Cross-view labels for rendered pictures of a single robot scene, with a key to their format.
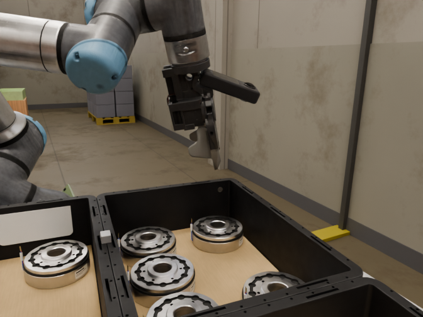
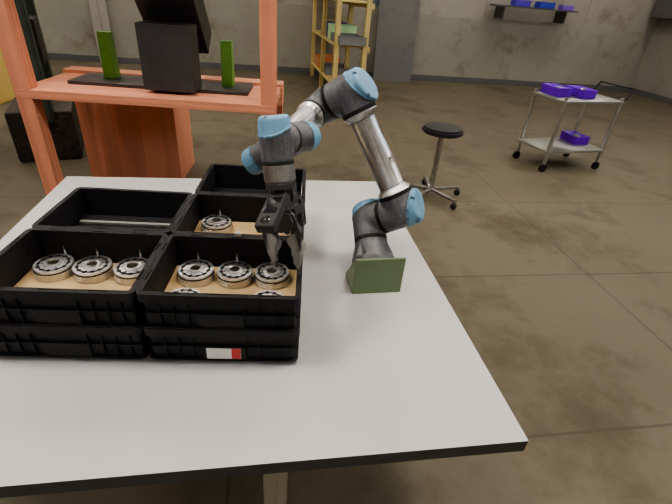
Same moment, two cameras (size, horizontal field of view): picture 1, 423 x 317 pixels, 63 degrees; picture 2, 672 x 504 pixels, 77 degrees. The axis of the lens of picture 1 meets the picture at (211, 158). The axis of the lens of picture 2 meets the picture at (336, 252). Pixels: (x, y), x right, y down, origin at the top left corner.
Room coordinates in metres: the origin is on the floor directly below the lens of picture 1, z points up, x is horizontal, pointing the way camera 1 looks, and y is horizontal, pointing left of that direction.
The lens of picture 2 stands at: (1.06, -0.81, 1.58)
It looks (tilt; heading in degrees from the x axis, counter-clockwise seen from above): 32 degrees down; 107
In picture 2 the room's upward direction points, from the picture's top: 5 degrees clockwise
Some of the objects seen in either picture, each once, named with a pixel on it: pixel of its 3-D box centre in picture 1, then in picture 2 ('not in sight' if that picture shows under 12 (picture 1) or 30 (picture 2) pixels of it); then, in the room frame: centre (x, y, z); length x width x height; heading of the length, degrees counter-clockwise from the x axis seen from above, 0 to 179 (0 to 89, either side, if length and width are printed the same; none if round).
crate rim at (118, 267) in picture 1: (203, 231); (229, 266); (0.51, 0.01, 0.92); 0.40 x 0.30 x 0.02; 22
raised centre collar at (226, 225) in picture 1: (217, 225); not in sight; (0.64, -0.01, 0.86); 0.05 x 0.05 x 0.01
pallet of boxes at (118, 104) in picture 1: (108, 92); not in sight; (7.04, 2.08, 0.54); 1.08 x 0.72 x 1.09; 28
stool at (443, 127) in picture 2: not in sight; (438, 163); (0.79, 3.00, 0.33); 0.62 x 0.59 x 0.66; 127
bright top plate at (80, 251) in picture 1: (56, 255); not in sight; (0.53, 0.26, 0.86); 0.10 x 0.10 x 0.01
